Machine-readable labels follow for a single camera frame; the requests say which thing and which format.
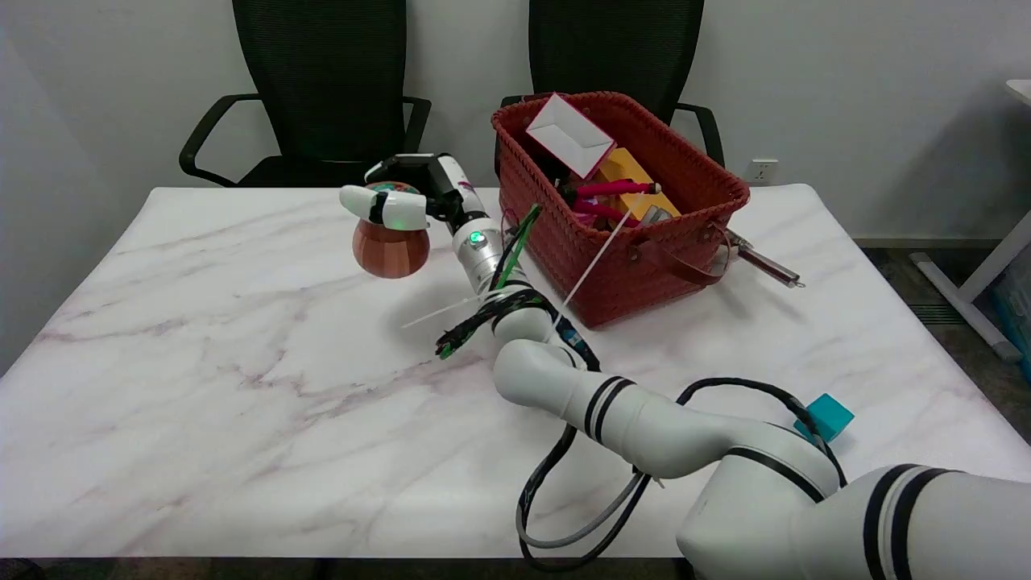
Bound white cable tie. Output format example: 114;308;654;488
553;192;647;327

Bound teal cube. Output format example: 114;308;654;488
793;393;855;443

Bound white desk leg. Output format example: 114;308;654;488
910;211;1031;362

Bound black mesh office chair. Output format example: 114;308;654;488
179;0;433;189
495;0;726;168

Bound white open cardboard box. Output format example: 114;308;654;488
525;93;617;180

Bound red woven basket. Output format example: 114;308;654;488
491;91;751;329

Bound metal tongs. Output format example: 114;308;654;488
723;227;805;289

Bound yellow box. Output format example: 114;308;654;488
594;147;682;223

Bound wooden mortar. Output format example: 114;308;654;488
352;182;431;280

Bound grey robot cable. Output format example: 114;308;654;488
515;471;648;550

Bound pink handled tool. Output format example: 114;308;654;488
561;180;663;226

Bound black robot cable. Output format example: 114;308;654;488
515;377;848;574

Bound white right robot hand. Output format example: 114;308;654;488
339;153;489;234

